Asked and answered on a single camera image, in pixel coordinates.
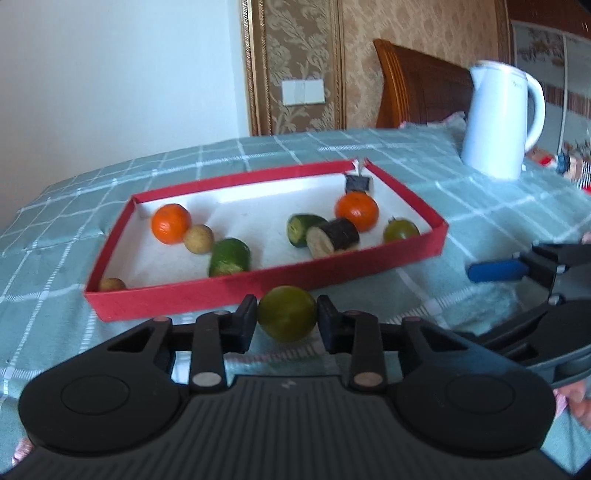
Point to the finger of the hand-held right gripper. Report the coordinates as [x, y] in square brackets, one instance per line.
[496, 271]

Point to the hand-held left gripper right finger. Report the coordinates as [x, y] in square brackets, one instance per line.
[325, 323]

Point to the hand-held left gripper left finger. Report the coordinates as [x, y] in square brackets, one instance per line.
[249, 323]

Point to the olive green tomato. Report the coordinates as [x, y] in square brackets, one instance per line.
[287, 314]

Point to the cut cucumber chunk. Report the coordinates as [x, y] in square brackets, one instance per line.
[229, 257]

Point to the green cucumber end piece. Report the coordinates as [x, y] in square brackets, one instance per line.
[300, 228]

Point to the brown longan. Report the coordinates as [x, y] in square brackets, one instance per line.
[198, 239]
[112, 284]

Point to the light green tomato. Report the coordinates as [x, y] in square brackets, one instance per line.
[400, 230]

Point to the red cardboard box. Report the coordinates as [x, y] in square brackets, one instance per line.
[258, 207]

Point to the small tangerine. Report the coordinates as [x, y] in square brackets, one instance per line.
[357, 211]

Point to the large tangerine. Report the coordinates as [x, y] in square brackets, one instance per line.
[171, 224]

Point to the pink towel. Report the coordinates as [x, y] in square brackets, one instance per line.
[575, 408]

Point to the colourful striped cloth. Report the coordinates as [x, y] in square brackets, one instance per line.
[572, 168]

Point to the white electric kettle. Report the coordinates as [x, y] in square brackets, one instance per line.
[494, 129]

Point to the pink bedding cloth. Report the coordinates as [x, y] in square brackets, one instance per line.
[443, 122]

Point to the wooden headboard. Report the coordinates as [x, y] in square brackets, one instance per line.
[415, 87]

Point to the green checked bedsheet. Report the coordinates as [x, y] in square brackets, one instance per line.
[69, 221]

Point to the patterned wardrobe door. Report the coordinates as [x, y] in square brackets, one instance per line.
[545, 55]

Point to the white wall switch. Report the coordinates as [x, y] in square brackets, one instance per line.
[302, 92]

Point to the gold patterned wall panel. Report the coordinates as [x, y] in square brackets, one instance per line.
[251, 69]

